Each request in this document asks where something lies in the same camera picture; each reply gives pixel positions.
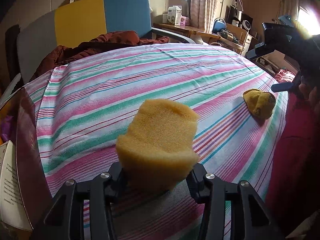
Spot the yellow sponge block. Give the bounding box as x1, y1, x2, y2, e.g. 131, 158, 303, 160
116, 99, 200, 191

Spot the person's right hand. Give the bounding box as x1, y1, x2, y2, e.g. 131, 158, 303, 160
299, 83, 319, 108

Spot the yellow knitted sock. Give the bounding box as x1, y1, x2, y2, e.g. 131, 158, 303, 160
242, 89, 276, 120

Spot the red garment of person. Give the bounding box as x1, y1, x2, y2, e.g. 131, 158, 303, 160
266, 90, 319, 219

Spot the blue kettle on table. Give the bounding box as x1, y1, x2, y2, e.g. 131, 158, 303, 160
212, 18, 226, 34

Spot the wooden side table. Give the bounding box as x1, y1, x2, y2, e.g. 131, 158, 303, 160
153, 23, 245, 53

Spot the patterned window curtain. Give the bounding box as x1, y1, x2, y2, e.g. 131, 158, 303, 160
190, 0, 218, 32

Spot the pink small box on table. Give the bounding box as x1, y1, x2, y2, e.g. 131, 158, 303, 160
180, 16, 188, 28

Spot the gold red storage box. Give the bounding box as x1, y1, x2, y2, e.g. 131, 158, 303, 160
1, 88, 52, 231

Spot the white product box on table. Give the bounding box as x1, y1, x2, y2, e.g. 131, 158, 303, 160
167, 5, 182, 26

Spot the striped bed sheet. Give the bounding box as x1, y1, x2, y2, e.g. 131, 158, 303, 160
23, 43, 290, 240

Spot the brown quilted jacket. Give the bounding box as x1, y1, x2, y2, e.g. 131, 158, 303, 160
31, 30, 169, 81

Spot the grey yellow blue chair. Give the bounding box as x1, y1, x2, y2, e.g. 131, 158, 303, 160
17, 0, 193, 83

